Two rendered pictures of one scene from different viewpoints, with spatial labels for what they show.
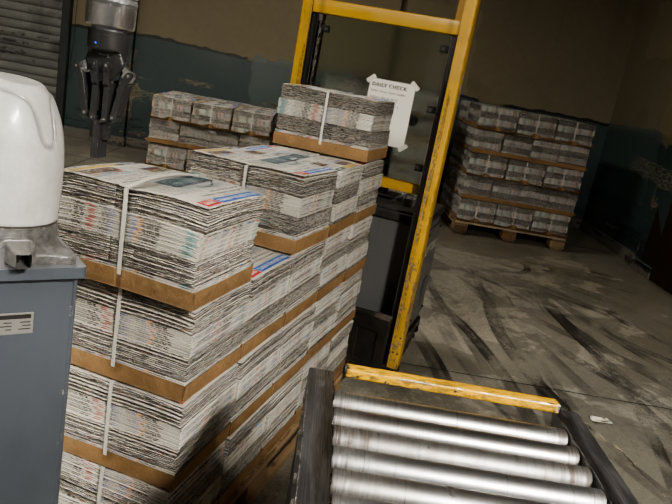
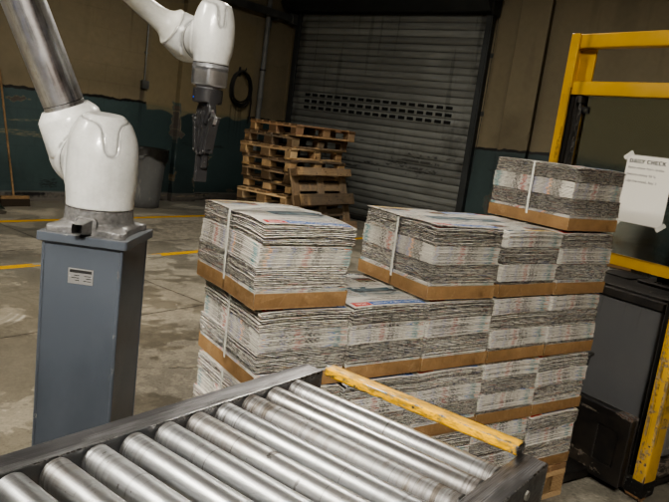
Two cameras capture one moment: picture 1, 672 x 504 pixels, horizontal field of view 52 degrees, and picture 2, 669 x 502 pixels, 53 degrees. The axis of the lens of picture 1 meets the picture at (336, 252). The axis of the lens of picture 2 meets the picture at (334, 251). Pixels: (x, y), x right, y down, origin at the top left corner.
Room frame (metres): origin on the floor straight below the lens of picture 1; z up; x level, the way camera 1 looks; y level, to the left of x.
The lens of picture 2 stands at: (0.20, -0.89, 1.31)
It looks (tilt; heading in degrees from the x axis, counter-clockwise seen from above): 10 degrees down; 39
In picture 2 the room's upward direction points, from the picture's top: 8 degrees clockwise
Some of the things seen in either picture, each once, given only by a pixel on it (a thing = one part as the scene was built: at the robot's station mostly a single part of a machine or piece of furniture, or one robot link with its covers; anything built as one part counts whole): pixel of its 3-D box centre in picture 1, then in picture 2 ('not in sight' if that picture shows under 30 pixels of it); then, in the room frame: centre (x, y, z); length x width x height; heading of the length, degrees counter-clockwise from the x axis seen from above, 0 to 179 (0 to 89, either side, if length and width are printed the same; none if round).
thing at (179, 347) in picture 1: (219, 366); (374, 404); (1.98, 0.29, 0.42); 1.17 x 0.39 x 0.83; 164
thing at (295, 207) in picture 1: (261, 198); (427, 252); (2.11, 0.26, 0.95); 0.38 x 0.29 x 0.23; 73
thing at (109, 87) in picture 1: (109, 93); (206, 133); (1.31, 0.47, 1.25); 0.04 x 0.01 x 0.11; 164
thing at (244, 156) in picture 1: (267, 160); (433, 216); (2.11, 0.26, 1.06); 0.37 x 0.29 x 0.01; 73
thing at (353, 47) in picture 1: (372, 98); (629, 175); (3.12, -0.03, 1.27); 0.57 x 0.01 x 0.65; 74
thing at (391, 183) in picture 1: (358, 176); (614, 259); (3.14, -0.04, 0.92); 0.57 x 0.01 x 0.05; 74
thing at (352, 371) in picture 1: (452, 388); (415, 404); (1.27, -0.28, 0.81); 0.43 x 0.03 x 0.02; 92
